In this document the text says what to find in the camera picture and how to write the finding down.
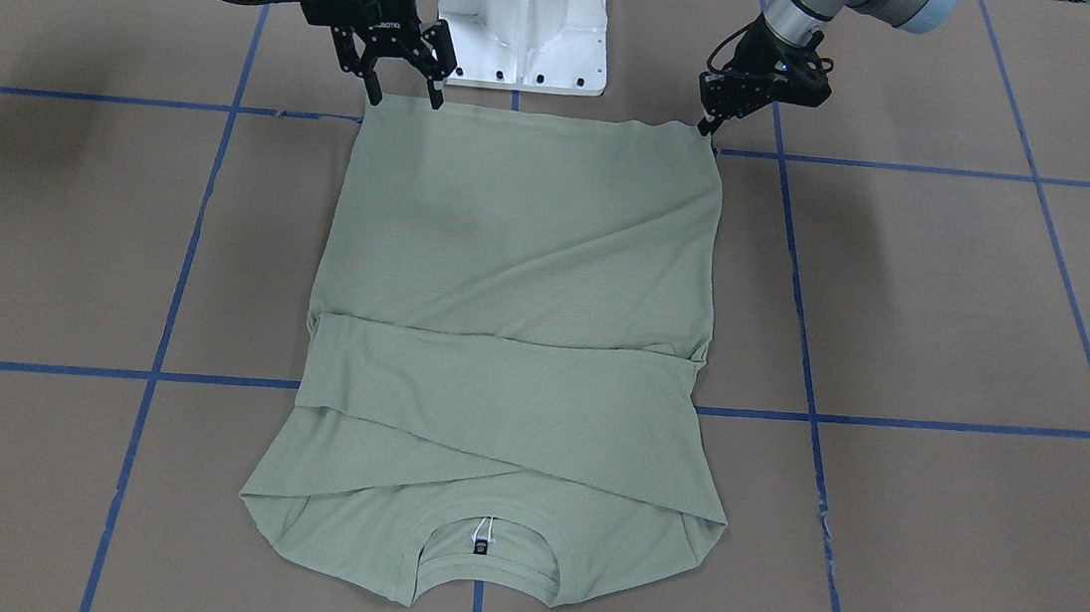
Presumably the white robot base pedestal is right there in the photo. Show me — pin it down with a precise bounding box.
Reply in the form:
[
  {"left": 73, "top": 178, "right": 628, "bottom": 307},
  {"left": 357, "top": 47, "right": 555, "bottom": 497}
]
[{"left": 437, "top": 0, "right": 608, "bottom": 97}]

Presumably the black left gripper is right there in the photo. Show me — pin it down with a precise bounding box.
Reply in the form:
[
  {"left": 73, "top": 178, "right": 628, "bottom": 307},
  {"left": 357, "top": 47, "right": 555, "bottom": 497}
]
[{"left": 697, "top": 17, "right": 833, "bottom": 146}]

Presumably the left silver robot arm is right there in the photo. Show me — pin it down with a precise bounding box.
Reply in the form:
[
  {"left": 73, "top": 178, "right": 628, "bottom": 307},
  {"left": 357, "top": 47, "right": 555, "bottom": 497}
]
[{"left": 695, "top": 0, "right": 958, "bottom": 137}]

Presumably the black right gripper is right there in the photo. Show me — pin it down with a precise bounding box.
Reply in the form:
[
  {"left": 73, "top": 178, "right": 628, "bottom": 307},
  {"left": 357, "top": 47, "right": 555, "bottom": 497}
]
[{"left": 300, "top": 0, "right": 458, "bottom": 111}]

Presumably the light green long-sleeve shirt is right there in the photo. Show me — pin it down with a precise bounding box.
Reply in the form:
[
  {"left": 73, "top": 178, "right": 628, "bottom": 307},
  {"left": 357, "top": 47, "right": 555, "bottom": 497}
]
[{"left": 240, "top": 96, "right": 728, "bottom": 607}]

